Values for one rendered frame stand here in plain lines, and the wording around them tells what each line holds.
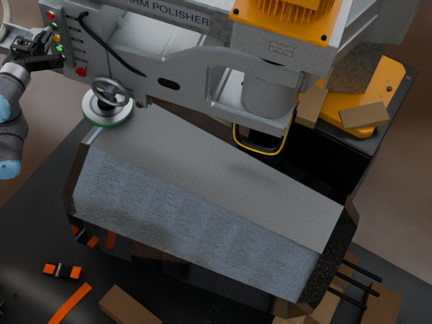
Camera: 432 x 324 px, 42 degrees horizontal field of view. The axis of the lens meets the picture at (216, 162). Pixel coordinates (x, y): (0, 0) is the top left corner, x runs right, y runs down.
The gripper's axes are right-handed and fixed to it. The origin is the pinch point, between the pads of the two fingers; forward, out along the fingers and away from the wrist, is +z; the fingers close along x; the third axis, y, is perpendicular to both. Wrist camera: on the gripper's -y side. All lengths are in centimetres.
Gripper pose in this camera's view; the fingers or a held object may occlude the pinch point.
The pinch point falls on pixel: (51, 30)
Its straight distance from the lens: 195.7
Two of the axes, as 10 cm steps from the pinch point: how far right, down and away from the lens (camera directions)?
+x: -0.5, 5.5, 8.3
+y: -9.6, -2.5, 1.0
